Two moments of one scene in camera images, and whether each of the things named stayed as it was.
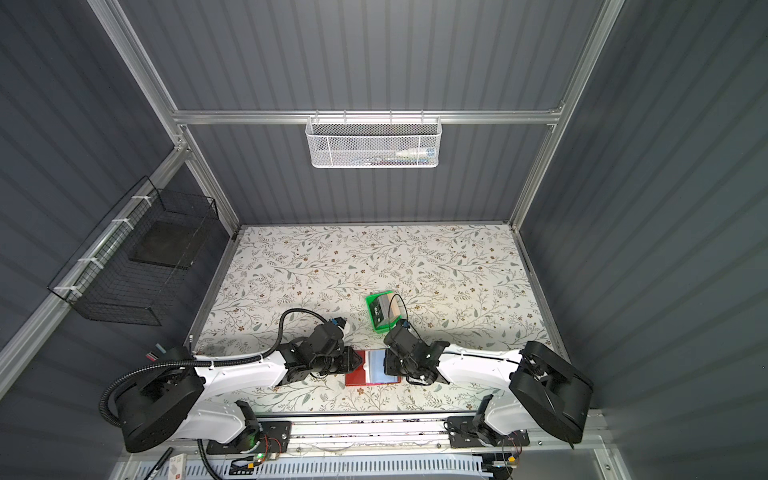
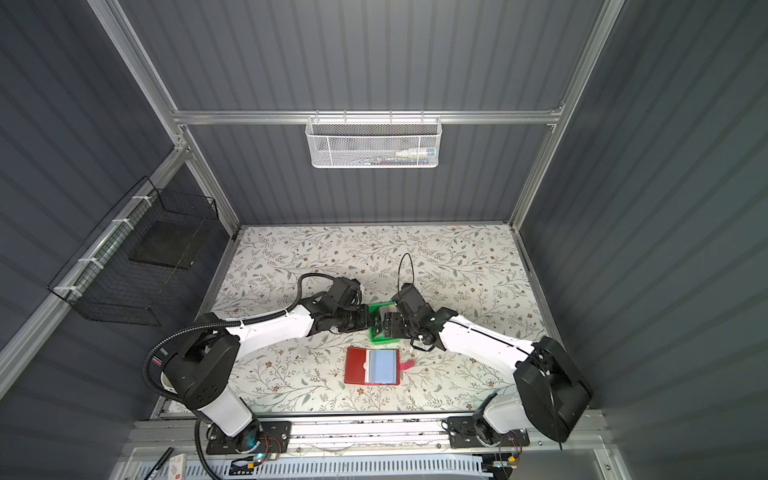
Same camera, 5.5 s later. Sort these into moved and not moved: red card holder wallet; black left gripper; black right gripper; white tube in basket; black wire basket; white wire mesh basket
Moved: black right gripper; black left gripper
Not moved: white wire mesh basket; white tube in basket; black wire basket; red card holder wallet
